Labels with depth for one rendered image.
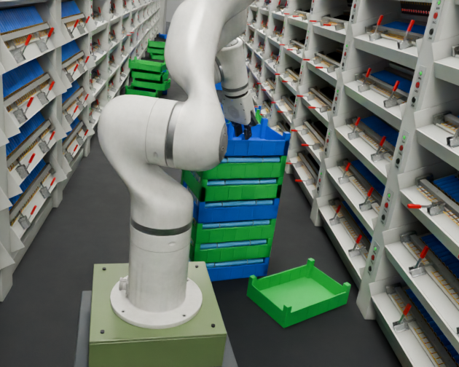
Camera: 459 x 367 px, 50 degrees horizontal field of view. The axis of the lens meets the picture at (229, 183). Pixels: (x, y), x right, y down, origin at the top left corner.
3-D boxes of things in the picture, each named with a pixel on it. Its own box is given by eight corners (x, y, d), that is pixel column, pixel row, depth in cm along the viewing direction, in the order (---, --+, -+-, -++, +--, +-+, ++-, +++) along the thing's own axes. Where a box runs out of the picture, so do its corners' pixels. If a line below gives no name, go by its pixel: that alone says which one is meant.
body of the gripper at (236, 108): (215, 90, 151) (221, 120, 159) (241, 97, 146) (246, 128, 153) (230, 79, 155) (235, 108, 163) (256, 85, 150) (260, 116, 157)
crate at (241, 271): (191, 284, 174) (193, 264, 171) (175, 255, 191) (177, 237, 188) (267, 275, 185) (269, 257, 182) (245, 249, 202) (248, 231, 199)
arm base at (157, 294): (101, 325, 93) (102, 241, 86) (119, 270, 111) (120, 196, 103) (200, 332, 94) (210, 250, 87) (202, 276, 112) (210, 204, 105)
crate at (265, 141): (204, 156, 156) (207, 132, 153) (186, 137, 173) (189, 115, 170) (287, 156, 167) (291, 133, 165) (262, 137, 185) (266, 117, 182)
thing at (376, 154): (389, 190, 159) (382, 151, 154) (336, 137, 215) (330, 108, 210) (449, 172, 159) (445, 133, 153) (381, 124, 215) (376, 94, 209)
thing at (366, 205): (376, 242, 166) (369, 207, 161) (328, 178, 222) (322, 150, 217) (433, 226, 166) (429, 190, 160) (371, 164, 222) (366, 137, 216)
